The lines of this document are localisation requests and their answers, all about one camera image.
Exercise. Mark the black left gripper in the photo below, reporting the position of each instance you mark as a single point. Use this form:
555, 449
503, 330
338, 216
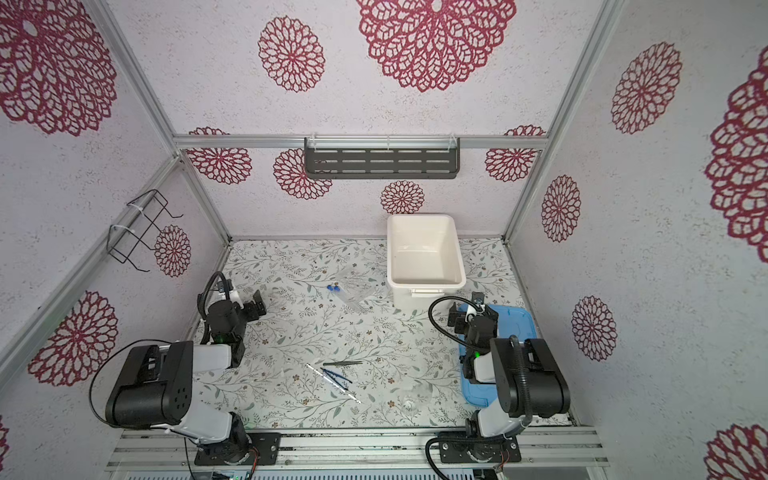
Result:
255, 305

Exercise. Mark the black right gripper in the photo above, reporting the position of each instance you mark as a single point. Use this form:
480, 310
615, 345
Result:
475, 303

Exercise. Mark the white plastic bin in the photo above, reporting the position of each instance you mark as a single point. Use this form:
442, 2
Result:
424, 260

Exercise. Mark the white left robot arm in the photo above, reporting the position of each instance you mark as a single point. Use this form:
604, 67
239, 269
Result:
154, 389

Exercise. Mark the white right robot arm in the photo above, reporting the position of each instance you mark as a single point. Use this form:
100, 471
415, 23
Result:
507, 372

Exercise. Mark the metal tweezers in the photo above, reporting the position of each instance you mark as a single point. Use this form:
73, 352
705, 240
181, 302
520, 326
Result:
343, 363

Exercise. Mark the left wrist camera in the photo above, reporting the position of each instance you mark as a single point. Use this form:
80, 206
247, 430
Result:
229, 292

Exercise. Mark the black wire wall rack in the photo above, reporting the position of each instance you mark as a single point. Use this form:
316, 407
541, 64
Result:
123, 239

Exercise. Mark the dark grey wall shelf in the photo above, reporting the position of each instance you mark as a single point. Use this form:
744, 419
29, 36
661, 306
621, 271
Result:
389, 162

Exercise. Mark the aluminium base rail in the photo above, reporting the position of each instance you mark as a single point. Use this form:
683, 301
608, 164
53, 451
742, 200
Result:
380, 448

